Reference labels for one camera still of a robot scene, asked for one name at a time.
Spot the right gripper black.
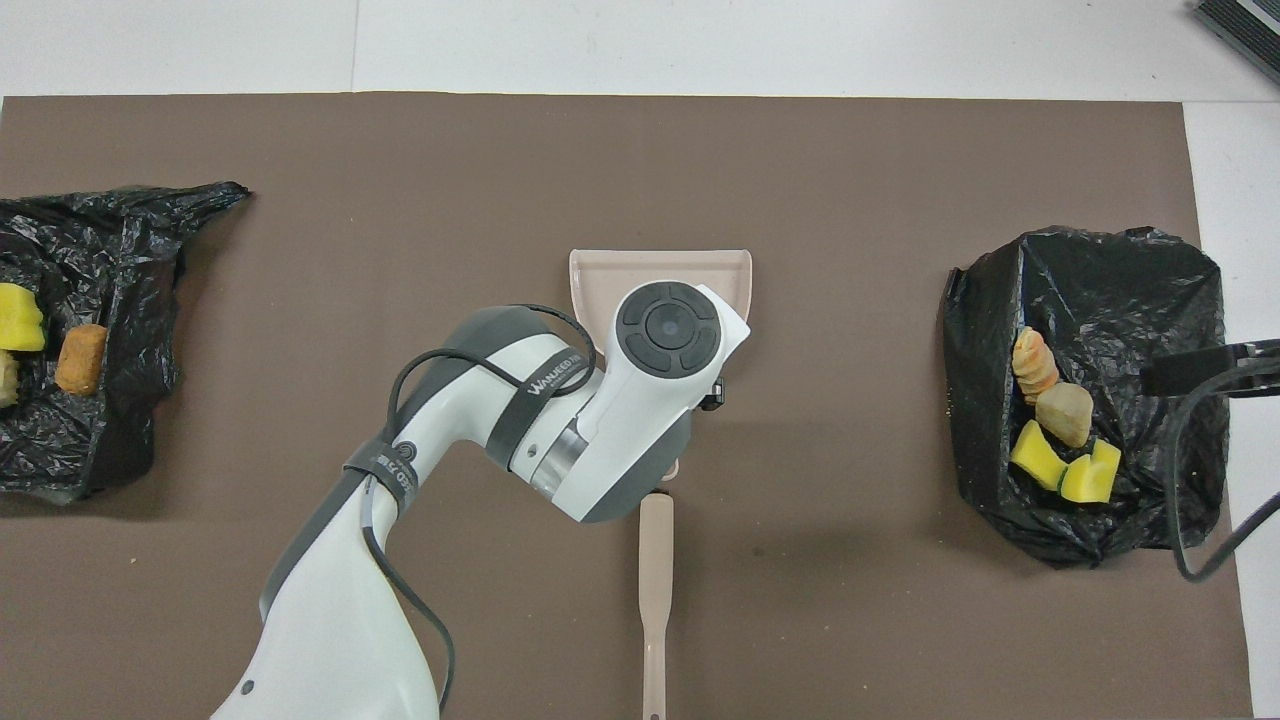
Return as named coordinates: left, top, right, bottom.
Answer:
left=1140, top=340, right=1280, bottom=398

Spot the yellow sponge piece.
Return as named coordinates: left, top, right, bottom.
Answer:
left=1060, top=439, right=1123, bottom=504
left=1009, top=420, right=1069, bottom=491
left=0, top=283, right=47, bottom=353

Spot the beige plastic dustpan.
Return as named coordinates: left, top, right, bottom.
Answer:
left=568, top=249, right=754, bottom=483

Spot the beige hand brush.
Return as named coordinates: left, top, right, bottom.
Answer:
left=639, top=490, right=676, bottom=720

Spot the brown foam chunk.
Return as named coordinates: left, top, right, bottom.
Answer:
left=53, top=323, right=109, bottom=397

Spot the left black garbage bag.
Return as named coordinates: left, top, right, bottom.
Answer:
left=940, top=226, right=1233, bottom=569

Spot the black garbage bag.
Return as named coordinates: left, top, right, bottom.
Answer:
left=940, top=226, right=1233, bottom=569
left=0, top=181, right=251, bottom=504

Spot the dark grey ribbed device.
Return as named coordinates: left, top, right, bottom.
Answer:
left=1190, top=0, right=1280, bottom=86

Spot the brown table mat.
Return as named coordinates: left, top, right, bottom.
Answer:
left=0, top=93, right=1253, bottom=720

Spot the right black garbage bag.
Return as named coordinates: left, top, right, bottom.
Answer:
left=0, top=181, right=251, bottom=504

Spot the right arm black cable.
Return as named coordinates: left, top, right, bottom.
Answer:
left=1165, top=345, right=1280, bottom=583

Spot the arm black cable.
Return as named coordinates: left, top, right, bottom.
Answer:
left=1165, top=345, right=1280, bottom=583
left=360, top=303, right=598, bottom=720

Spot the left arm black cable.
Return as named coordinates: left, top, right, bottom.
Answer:
left=360, top=303, right=598, bottom=720

